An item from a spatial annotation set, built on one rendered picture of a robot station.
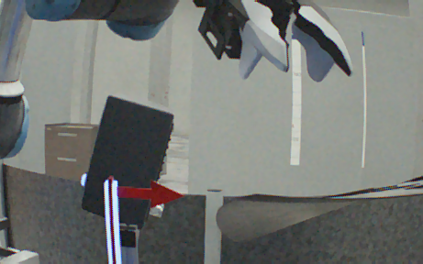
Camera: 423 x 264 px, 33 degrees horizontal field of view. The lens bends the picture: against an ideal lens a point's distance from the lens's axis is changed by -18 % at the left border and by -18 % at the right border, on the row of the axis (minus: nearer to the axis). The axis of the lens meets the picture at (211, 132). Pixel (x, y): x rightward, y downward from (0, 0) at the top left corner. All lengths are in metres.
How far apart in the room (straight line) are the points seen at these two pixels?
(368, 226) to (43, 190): 1.19
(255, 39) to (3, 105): 0.65
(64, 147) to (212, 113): 1.45
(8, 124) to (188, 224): 1.39
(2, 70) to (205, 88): 6.11
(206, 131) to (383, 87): 1.73
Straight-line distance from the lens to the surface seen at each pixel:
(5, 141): 1.28
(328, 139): 6.92
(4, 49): 1.24
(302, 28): 0.73
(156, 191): 0.69
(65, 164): 7.62
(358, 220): 2.60
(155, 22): 0.93
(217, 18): 0.77
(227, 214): 0.69
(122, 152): 1.27
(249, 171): 7.16
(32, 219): 2.96
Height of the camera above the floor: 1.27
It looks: 3 degrees down
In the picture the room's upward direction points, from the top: 2 degrees clockwise
